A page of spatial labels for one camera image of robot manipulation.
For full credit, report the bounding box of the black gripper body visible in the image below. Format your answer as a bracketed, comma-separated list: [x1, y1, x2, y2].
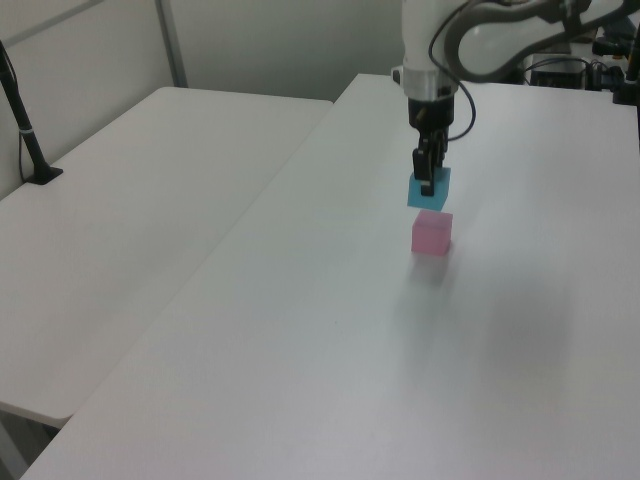
[406, 95, 457, 150]

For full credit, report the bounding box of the blue cube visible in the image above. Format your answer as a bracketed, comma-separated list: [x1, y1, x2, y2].
[405, 166, 453, 212]

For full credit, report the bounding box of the pink cube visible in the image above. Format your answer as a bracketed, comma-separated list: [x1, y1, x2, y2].
[410, 209, 455, 257]

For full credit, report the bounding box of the black electronics box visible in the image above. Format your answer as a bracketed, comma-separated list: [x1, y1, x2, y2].
[528, 55, 587, 90]

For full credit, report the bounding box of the white side table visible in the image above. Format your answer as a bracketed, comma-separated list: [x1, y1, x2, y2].
[0, 85, 335, 429]

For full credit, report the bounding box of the black pole with base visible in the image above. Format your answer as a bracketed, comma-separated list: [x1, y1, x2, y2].
[0, 38, 65, 188]

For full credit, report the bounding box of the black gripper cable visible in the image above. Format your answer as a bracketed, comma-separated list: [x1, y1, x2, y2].
[427, 0, 477, 143]

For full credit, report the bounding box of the black equipment with cables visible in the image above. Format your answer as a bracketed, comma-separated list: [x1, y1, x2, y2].
[587, 27, 626, 93]

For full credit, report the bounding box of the grey metal partition post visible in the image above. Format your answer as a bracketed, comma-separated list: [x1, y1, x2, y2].
[153, 0, 189, 89]

